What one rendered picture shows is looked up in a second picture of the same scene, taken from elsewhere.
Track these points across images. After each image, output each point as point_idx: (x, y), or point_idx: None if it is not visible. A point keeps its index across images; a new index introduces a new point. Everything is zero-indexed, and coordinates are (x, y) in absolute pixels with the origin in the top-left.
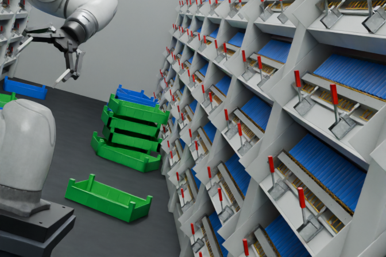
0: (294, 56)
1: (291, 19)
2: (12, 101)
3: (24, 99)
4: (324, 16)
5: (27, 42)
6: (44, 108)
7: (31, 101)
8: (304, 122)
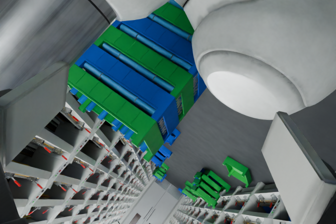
0: None
1: None
2: (196, 65)
3: (215, 74)
4: None
5: (32, 137)
6: (264, 108)
7: (234, 79)
8: None
